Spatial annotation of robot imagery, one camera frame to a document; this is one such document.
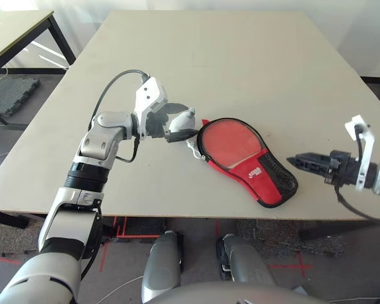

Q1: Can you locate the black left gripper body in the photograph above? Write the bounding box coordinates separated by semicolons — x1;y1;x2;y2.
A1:
145;109;175;140

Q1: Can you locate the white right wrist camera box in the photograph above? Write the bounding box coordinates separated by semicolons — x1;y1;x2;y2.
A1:
345;115;375;191

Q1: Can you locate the silver left robot leg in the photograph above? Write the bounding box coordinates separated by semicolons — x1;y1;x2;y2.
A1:
141;230;184;303

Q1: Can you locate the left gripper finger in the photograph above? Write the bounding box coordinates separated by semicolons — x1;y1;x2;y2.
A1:
166;128;200;144
163;101;188;115

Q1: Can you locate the short black left wrist cable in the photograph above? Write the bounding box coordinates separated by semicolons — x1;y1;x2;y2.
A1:
116;137;142;164

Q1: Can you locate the dark foam floor mat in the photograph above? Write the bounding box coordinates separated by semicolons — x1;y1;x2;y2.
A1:
0;77;41;117

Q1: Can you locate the silver right robot leg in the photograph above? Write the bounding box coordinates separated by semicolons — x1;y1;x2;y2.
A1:
217;233;276;288

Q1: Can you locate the dark carpet piece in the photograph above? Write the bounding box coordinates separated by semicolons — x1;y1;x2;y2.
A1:
236;220;333;257

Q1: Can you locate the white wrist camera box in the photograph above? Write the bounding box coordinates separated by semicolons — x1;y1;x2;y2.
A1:
134;75;169;142
345;115;375;191

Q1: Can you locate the silver robot leg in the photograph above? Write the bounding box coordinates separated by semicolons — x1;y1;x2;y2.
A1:
141;230;184;303
217;233;276;288

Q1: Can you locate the red ping-pong paddle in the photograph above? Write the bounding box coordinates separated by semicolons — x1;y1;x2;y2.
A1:
201;122;262;168

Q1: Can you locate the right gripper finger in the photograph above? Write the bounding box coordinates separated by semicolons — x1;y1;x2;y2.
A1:
295;162;333;174
286;152;331;165

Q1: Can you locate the red black paddle case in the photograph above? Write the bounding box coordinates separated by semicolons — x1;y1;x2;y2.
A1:
196;117;299;209

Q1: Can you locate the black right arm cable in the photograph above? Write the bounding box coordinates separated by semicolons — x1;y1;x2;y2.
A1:
334;125;380;221

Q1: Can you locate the white floor cable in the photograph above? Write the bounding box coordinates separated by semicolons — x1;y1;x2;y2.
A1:
96;275;146;301

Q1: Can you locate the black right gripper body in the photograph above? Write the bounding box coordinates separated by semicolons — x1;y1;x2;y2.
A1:
323;150;364;191

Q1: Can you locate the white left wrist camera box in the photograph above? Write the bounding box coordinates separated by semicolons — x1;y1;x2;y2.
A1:
134;75;169;142

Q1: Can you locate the grey robot torso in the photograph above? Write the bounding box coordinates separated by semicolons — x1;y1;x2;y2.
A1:
145;281;324;304

